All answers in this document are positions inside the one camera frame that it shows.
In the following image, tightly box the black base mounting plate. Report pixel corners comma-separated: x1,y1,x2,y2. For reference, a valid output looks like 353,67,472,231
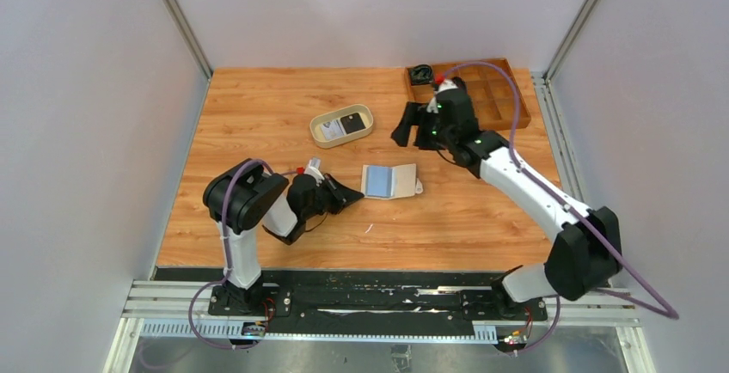
206,270,548,338

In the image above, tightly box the cream oval plastic tray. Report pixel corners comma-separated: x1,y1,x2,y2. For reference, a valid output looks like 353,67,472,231
309,104,374,149

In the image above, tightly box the wooden compartment organizer box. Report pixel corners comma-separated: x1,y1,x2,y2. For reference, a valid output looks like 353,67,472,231
403,58,531,131

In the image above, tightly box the aluminium rail frame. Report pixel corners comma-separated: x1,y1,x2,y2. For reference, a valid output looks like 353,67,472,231
106,70,640,372

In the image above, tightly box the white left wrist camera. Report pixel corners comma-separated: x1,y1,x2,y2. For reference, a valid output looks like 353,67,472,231
303,156,324,184

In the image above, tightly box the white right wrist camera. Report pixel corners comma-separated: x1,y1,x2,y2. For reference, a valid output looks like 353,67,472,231
426,78,467,113

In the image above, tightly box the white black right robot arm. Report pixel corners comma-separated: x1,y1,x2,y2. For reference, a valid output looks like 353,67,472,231
391,84,622,317

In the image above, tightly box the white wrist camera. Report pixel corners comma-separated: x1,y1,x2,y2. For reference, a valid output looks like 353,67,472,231
303,156,324,184
426,78,467,113

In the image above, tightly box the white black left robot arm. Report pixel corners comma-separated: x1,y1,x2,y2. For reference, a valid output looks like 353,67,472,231
203,157,365,314

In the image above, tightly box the white leather card holder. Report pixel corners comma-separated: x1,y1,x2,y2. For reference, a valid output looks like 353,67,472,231
360,163,424,200

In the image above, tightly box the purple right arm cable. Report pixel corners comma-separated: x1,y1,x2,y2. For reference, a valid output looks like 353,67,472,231
441,61,680,356

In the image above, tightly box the silver VIP card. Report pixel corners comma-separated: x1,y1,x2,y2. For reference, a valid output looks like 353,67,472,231
320,119,346,141

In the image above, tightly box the black VIP card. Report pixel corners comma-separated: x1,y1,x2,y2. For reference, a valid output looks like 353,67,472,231
340,113,366,135

